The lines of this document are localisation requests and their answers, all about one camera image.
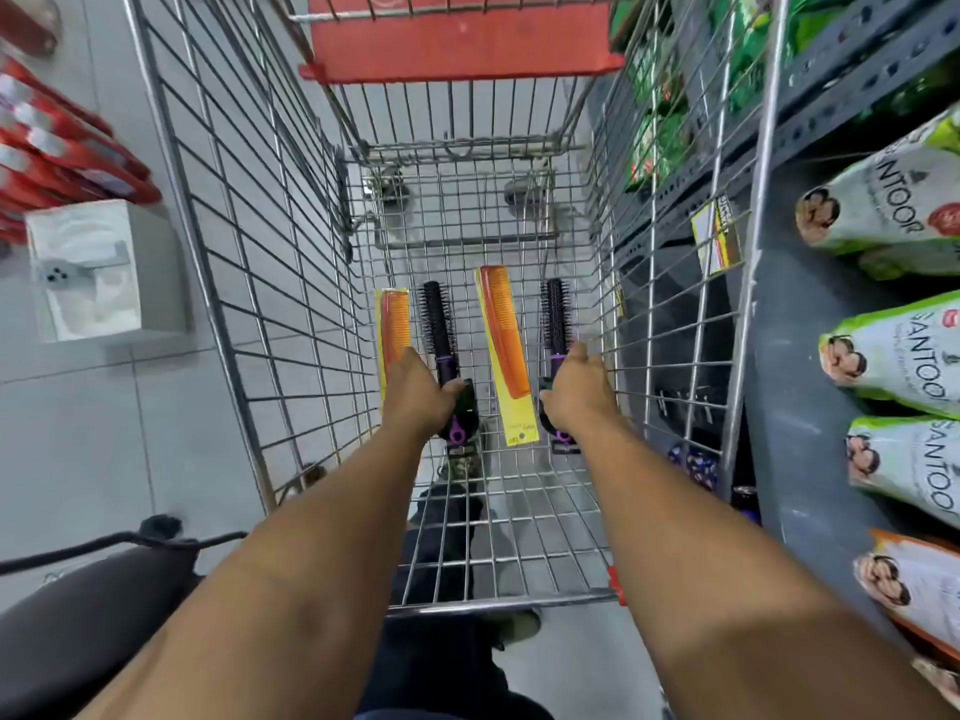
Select person's left hand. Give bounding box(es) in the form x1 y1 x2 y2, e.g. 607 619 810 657
381 346 468 443

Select person's right hand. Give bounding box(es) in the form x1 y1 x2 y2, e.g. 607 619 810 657
538 341 621 438

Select black purple round hairbrush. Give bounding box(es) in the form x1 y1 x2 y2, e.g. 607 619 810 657
417 280 481 448
537 277 580 452

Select person's left forearm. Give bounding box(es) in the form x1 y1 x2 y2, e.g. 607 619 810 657
75 421 445 720

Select person's right forearm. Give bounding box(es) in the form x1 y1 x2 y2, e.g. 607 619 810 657
572 413 960 720

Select person's camouflage shoe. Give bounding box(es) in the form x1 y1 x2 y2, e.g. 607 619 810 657
438 418 490 484
480 607 543 649

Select long orange comb yellow card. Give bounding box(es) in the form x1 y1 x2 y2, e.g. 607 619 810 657
474 265 541 448

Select small orange comb yellow card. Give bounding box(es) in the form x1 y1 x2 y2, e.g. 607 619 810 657
374 287 413 402

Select blue patterned packet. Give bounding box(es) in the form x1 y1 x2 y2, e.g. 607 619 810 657
666 442 723 493

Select cart caster wheel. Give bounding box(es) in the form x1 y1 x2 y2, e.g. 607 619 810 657
503 175 554 220
363 167 414 216

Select yellow shelf price tag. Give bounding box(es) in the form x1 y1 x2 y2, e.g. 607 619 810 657
690 194 744 277

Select grey metal shelf rack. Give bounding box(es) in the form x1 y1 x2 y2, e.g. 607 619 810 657
585 0 960 668

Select person's dark trousers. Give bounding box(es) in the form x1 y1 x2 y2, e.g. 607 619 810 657
355 481 558 720

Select red plastic cart seat flap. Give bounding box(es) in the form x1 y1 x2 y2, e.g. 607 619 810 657
298 0 626 85

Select white green soap pouch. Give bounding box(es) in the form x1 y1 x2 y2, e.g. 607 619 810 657
845 415 960 530
818 289 960 421
795 103 960 282

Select white cardboard box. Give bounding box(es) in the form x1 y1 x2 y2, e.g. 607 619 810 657
24 199 189 344

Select stack of green packets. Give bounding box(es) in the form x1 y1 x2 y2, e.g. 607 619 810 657
609 0 864 192

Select white orange soap pouch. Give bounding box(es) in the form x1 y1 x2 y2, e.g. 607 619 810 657
852 527 960 665

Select stack of red packets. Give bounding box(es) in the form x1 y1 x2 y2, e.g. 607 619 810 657
0 55 163 245

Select dark red packet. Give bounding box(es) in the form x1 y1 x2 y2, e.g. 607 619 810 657
0 0 62 58

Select metal wire shopping cart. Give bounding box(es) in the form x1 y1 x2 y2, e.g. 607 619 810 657
120 0 792 619

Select black bag with strap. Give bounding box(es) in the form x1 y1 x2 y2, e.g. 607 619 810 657
0 514 249 720

